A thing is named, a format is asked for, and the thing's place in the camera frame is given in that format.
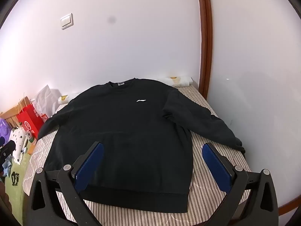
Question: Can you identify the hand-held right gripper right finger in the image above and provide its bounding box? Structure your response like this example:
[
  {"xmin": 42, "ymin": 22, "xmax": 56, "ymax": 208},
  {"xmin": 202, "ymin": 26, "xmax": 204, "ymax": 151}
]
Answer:
[{"xmin": 202, "ymin": 142, "xmax": 279, "ymax": 226}]

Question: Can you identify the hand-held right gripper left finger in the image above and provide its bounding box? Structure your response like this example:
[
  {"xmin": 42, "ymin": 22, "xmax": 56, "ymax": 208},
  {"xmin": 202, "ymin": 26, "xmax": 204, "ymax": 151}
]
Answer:
[{"xmin": 26, "ymin": 142, "xmax": 104, "ymax": 226}]

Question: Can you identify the black sweatshirt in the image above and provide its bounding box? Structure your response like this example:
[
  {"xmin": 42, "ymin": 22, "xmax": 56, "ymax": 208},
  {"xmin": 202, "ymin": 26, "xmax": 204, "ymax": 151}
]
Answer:
[{"xmin": 37, "ymin": 78, "xmax": 246, "ymax": 213}]

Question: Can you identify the person's left hand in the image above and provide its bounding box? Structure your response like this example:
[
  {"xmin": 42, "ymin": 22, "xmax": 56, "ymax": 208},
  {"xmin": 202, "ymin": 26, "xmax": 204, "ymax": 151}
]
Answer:
[{"xmin": 0, "ymin": 185, "xmax": 12, "ymax": 218}]

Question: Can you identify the light blue cloth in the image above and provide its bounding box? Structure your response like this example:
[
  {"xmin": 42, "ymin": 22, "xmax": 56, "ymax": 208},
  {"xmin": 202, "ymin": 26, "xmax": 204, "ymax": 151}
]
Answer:
[{"xmin": 2, "ymin": 159, "xmax": 13, "ymax": 177}]

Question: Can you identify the purple bag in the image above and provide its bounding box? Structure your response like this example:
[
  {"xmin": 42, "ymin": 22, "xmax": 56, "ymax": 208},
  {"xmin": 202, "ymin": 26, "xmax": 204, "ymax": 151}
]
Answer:
[{"xmin": 0, "ymin": 118, "xmax": 12, "ymax": 146}]

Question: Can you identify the wooden rack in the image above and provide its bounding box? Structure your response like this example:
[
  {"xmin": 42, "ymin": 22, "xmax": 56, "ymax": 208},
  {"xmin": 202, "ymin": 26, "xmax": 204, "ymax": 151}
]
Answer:
[{"xmin": 0, "ymin": 96, "xmax": 31, "ymax": 128}]

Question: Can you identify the red paper bag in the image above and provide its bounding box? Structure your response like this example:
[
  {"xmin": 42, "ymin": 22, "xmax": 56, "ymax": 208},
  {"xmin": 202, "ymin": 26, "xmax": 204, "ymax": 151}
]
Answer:
[{"xmin": 16, "ymin": 96, "xmax": 46, "ymax": 140}]

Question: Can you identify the striped quilted mattress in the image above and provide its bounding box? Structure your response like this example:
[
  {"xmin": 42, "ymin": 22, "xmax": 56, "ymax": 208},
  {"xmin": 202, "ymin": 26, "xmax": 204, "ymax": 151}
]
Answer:
[{"xmin": 22, "ymin": 85, "xmax": 252, "ymax": 226}]

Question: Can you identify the green floor mat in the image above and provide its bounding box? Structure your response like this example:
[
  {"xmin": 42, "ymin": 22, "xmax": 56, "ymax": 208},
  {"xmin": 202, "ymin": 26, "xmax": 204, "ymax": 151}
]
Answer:
[{"xmin": 0, "ymin": 146, "xmax": 32, "ymax": 226}]

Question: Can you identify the white plastic bag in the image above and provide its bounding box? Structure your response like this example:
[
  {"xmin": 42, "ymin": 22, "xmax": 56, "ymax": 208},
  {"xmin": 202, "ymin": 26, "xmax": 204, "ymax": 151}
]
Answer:
[{"xmin": 30, "ymin": 85, "xmax": 60, "ymax": 119}]

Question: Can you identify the white paper roll yellow print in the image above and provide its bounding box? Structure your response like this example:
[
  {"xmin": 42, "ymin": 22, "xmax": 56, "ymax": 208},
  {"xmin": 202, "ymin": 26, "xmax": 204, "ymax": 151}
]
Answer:
[{"xmin": 58, "ymin": 76, "xmax": 193, "ymax": 104}]

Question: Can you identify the brown wooden door frame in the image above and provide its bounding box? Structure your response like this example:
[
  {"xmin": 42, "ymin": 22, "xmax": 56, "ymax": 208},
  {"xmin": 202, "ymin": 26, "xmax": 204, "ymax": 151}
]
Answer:
[{"xmin": 196, "ymin": 0, "xmax": 213, "ymax": 99}]

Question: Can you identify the white wall switch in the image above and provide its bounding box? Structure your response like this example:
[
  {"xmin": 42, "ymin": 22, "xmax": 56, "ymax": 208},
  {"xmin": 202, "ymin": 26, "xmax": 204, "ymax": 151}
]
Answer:
[{"xmin": 61, "ymin": 14, "xmax": 73, "ymax": 30}]

